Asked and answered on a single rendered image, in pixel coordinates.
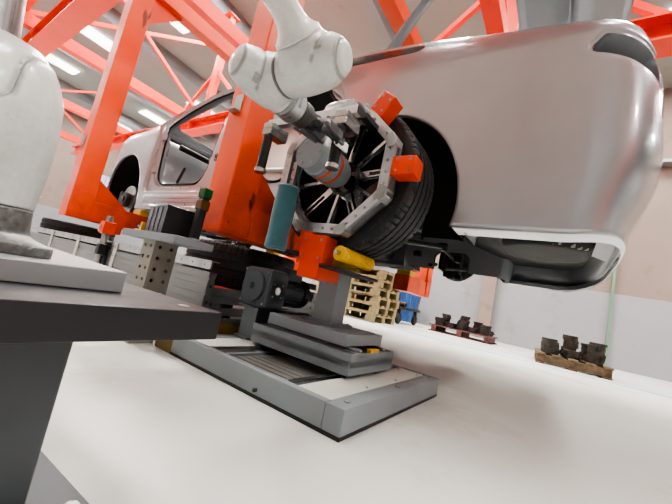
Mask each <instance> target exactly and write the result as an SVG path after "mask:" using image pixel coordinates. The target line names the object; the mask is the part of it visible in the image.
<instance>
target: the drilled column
mask: <svg viewBox="0 0 672 504"><path fill-rule="evenodd" d="M178 247H179V246H176V245H172V244H168V243H164V242H160V241H156V240H150V239H144V241H143V244H142V248H141V251H140V255H139V258H138V262H137V266H136V269H135V273H134V276H133V280H132V283H131V284H132V285H135V286H138V287H141V288H144V289H148V290H151V291H154V292H157V293H160V294H163V295H166V291H167V287H168V284H169V280H170V276H171V273H172V269H173V265H174V262H175V258H176V254H177V250H178ZM124 342H125V343H127V344H135V343H153V341H124Z"/></svg>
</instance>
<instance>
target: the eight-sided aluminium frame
mask: <svg viewBox="0 0 672 504"><path fill-rule="evenodd" d="M363 105H364V106H366V107H367V108H368V109H369V110H370V112H371V113H372V114H373V116H374V120H375V122H376V123H377V124H378V125H379V129H378V132H379V133H380V135H381V136H382V137H383V138H384V139H385V140H386V146H385V151H384V156H383V161H382V166H381V171H380V176H379V181H378V186H377V190H376V191H375V192H374V193H373V194H372V195H371V196H370V197H369V198H367V199H366V200H365V201H364V202H363V203H362V204H361V205H360V206H358V207H357V208H356V209H355V210H354V211H353V212H352V213H351V214H349V215H348V216H347V217H346V218H345V219H344V220H343V221H342V222H340V223H339V224H330V223H314V222H307V220H306V218H305V216H304V215H303V213H302V211H301V209H300V207H299V205H298V204H297V205H296V210H295V214H294V218H293V222H292V224H293V227H294V228H295V230H296V231H298V232H301V231H302V230H305V231H309V232H313V233H316V234H318V235H326V236H329V237H340V238H349V237H350V236H351V235H353V234H354V233H355V232H356V231H357V230H358V229H359V228H361V227H362V226H363V225H364V224H365V223H366V222H368V221H369V220H370V219H371V218H372V217H373V216H375V215H376V214H377V213H378V212H379V211H380V210H382V209H383V208H384V207H385V206H387V205H388V204H389V203H390V202H391V201H392V199H393V195H394V189H395V183H396V179H395V178H394V177H393V176H392V175H391V174H390V172H391V167H392V162H393V157H394V156H401V153H402V147H403V143H402V142H401V141H400V139H399V138H398V136H397V135H396V134H395V133H394V131H392V130H391V129H390V128H389V127H388V125H387V124H386V123H385V122H384V121H383V120H382V119H381V117H380V116H379V115H378V114H377V113H376V112H374V111H373V110H372V109H371V107H372V106H370V105H369V104H368V103H366V104H363ZM306 139H307V137H305V136H304V135H303V134H301V135H300V136H299V137H298V138H297V139H296V140H295V141H294V142H293V143H292V144H291V145H290V147H289V148H288V151H287V153H286V154H287V156H286V160H285V164H284V168H283V172H282V177H281V181H280V184H281V183H288V184H292V185H296V181H297V177H298V172H299V168H300V166H299V165H298V164H297V161H296V155H297V151H298V148H299V146H300V145H301V144H302V142H303V141H304V140H306ZM370 211H371V212H370ZM356 215H357V216H356ZM361 219H362V220H361ZM347 223H348V224H347Z"/></svg>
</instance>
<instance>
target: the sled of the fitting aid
mask: <svg viewBox="0 0 672 504"><path fill-rule="evenodd" d="M250 340H251V341H254V342H256V343H259V344H261V345H263V346H266V347H268V348H272V349H275V350H277V351H280V352H283V353H285V354H288V355H291V356H293V357H296V358H299V359H301V360H304V361H306V362H309V363H312V364H314V365H317V366H320V367H322V368H325V369H327V370H329V371H331V372H334V373H337V374H339V375H343V376H346V377H350V376H356V375H361V374H367V373H373V372H378V371H384V370H389V369H391V364H392V358H393V353H394V352H393V351H390V350H387V349H385V348H382V347H378V346H352V347H344V346H340V345H337V344H334V343H331V342H328V341H325V340H322V339H319V338H315V337H312V336H309V335H306V334H303V333H300V332H297V331H294V330H290V329H287V328H284V327H281V326H278V325H275V324H272V323H269V322H267V323H257V322H254V324H253V328H252V333H251V337H250Z"/></svg>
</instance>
